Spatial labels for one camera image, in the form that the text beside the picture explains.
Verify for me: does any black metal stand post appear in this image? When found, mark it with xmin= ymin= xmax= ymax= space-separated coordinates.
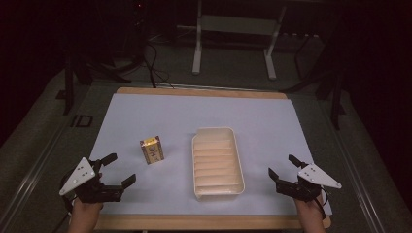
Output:
xmin=55 ymin=52 xmax=76 ymax=117

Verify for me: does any white ribbed plastic tray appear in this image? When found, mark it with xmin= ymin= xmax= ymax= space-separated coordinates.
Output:
xmin=191 ymin=126 xmax=246 ymax=202

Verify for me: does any black floor cable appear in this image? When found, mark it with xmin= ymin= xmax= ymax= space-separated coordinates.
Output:
xmin=142 ymin=40 xmax=176 ymax=90

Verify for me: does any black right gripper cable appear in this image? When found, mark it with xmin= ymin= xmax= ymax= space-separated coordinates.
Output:
xmin=317 ymin=188 xmax=328 ymax=221

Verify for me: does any white metal stand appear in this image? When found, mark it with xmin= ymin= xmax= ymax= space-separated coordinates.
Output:
xmin=191 ymin=0 xmax=288 ymax=82

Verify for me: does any person's left hand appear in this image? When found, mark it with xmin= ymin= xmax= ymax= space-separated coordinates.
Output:
xmin=71 ymin=197 xmax=105 ymax=218

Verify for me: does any person's right hand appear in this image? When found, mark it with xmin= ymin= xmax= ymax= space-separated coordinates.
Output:
xmin=293 ymin=194 xmax=326 ymax=218

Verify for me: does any small yellow patterned box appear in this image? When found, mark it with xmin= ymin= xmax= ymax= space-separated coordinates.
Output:
xmin=139 ymin=135 xmax=165 ymax=166

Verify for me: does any pale blue table mat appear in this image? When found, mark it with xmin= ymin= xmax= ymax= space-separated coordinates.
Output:
xmin=88 ymin=92 xmax=333 ymax=216

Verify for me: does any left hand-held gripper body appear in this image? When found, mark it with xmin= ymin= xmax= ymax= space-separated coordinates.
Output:
xmin=58 ymin=157 xmax=126 ymax=205

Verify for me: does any black rectangular floor bracket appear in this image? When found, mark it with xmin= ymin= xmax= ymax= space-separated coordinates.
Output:
xmin=70 ymin=114 xmax=94 ymax=128

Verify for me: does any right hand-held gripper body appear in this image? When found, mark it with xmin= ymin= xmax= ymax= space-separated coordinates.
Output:
xmin=275 ymin=163 xmax=343 ymax=203

